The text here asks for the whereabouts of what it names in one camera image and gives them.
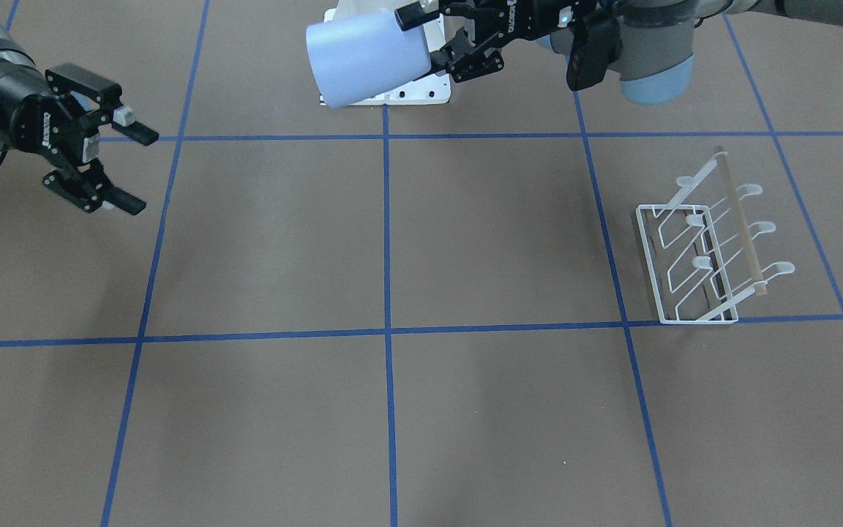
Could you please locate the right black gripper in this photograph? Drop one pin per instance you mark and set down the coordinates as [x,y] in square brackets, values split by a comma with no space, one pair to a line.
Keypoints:
[13,108]

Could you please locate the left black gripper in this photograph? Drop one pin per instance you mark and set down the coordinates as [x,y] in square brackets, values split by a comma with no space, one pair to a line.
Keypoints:
[538,23]

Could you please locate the light blue plastic cup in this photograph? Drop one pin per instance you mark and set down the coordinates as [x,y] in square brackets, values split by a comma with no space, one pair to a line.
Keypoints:
[366,62]

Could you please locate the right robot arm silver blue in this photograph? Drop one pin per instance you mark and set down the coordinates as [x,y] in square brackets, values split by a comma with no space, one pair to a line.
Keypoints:
[57,113]

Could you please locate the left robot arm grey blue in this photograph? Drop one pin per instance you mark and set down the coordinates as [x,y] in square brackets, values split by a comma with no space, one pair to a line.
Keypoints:
[648,43]

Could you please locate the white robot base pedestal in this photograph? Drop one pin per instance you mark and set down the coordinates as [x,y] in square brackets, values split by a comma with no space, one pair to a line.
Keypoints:
[407,73]

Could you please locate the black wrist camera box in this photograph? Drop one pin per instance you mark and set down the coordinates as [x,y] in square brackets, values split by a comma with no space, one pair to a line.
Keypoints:
[596,45]

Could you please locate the white wire cup holder rack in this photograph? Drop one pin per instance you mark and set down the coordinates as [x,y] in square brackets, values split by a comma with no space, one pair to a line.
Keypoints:
[699,248]

